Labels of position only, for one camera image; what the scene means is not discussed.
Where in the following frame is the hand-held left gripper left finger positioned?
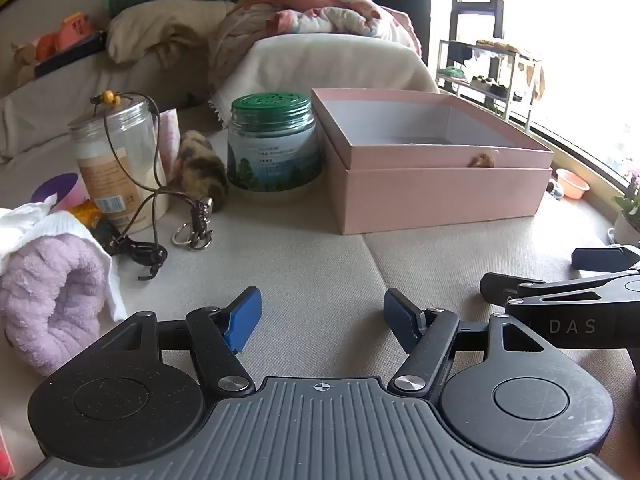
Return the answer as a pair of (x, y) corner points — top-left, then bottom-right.
(107, 286), (263, 397)

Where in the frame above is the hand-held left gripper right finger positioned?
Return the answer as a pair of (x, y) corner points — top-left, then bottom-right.
(383, 288), (548, 402)

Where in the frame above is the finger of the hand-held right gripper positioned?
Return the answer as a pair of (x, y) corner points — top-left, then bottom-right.
(571, 244), (640, 272)
(480, 270), (640, 312)

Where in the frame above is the brown beaded cord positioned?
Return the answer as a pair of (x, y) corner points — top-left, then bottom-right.
(90, 90), (201, 282)

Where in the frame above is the pink cardboard box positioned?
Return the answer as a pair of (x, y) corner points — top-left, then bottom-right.
(310, 87), (556, 236)

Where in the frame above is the orange packet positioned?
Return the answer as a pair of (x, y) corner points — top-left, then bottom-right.
(67, 199), (104, 231)

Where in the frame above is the lavender fluffy towel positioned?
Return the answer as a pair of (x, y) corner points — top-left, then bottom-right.
(0, 235), (115, 377)

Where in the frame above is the potted plant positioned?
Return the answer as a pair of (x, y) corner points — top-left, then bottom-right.
(607, 170), (640, 248)

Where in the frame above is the pink bowl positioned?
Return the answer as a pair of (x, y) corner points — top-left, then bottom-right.
(555, 167), (591, 202)

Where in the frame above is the calico plush tail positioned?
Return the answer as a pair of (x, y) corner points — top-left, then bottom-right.
(170, 130), (230, 211)

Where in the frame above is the green lid jar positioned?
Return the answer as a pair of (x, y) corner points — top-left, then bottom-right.
(226, 92), (323, 204)

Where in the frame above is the clear plastic jar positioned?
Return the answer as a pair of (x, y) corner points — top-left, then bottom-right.
(67, 97), (171, 234)

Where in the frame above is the white cloth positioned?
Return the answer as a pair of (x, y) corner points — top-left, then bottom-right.
(0, 202), (128, 322)

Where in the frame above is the metal shoe rack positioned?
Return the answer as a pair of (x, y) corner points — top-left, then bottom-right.
(435, 37), (546, 126)

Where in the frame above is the white sofa cushion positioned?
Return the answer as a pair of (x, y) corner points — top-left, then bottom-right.
(207, 34), (441, 126)

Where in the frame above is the cream pillow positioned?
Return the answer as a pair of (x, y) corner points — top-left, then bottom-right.
(106, 0), (236, 68)

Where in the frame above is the navy flat box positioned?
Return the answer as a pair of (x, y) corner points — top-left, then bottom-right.
(34, 30), (108, 79)

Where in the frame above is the floral blanket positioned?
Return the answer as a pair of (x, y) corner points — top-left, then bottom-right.
(207, 0), (423, 106)

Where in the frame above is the pink plush toy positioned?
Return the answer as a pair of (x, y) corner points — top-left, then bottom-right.
(32, 12), (98, 58)

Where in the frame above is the beige plush toy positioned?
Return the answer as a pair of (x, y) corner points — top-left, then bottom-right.
(10, 42), (38, 86)

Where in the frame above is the metal key ring clasp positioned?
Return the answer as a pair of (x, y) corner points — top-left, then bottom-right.
(172, 198), (216, 251)

